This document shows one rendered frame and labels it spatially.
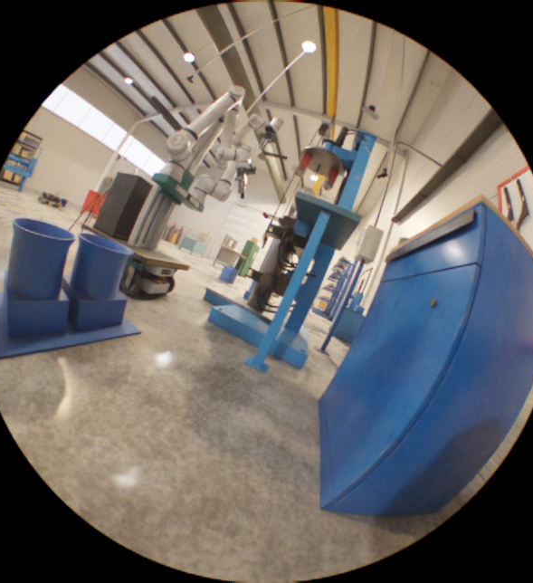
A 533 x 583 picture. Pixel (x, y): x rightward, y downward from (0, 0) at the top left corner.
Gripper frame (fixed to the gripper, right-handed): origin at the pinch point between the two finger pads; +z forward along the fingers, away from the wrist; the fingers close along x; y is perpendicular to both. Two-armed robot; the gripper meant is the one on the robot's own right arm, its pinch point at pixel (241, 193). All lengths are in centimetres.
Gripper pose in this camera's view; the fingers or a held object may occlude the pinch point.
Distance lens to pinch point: 133.9
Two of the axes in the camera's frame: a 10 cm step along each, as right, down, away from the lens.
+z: -0.1, 9.8, 2.0
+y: -10.0, -0.1, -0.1
